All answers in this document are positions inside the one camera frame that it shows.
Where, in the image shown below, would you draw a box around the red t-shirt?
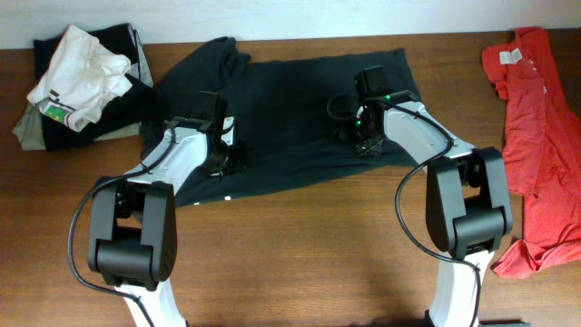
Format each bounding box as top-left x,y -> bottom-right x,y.
481,27 -> 580,279

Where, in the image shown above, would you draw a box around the dark green t-shirt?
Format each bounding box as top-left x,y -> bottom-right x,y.
154,36 -> 418,206

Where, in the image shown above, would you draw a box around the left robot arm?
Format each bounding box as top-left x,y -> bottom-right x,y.
87,92 -> 245,326

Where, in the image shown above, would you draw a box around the grey folded garment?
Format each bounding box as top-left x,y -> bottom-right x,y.
12,24 -> 154,152

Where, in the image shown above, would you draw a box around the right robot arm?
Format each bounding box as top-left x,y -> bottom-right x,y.
338,65 -> 513,327

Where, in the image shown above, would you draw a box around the white printed t-shirt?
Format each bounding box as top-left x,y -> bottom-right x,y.
27,25 -> 133,132

